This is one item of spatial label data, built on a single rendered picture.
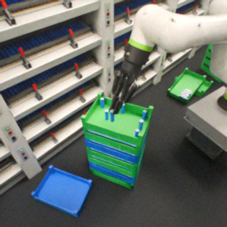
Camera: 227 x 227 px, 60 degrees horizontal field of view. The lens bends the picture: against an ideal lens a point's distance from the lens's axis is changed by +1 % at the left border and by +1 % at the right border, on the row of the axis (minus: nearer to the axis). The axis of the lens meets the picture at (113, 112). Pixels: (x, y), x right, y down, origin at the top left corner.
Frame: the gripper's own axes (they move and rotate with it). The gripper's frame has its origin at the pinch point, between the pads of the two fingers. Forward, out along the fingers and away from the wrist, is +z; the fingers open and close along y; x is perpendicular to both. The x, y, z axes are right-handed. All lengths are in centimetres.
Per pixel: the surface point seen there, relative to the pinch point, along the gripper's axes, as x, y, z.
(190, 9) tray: -131, 65, -53
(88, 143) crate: -2.1, 9.5, 31.2
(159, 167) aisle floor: -52, -15, 47
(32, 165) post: 14, 33, 66
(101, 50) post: -20.9, 43.5, -9.3
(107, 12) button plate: -16, 42, -30
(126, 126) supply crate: -12.0, -1.9, 12.4
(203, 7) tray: -150, 64, -60
